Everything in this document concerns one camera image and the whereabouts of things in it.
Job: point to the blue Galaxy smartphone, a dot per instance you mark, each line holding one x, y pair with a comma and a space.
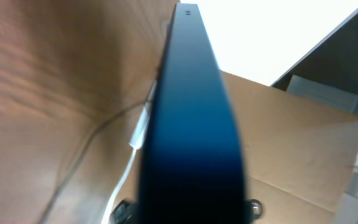
191, 169

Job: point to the white power strip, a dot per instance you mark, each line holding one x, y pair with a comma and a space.
138, 135

